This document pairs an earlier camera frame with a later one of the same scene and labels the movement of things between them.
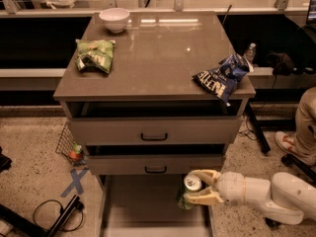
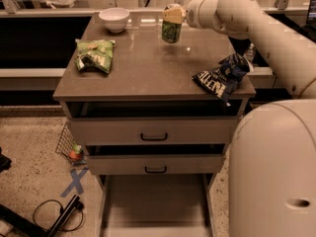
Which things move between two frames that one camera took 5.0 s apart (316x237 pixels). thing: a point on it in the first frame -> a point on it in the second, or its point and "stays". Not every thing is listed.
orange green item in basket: (75, 153) stays
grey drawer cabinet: (130, 99) stays
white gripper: (233, 186) -> (191, 15)
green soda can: (192, 184) -> (171, 32)
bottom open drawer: (145, 205) stays
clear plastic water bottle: (251, 52) stays
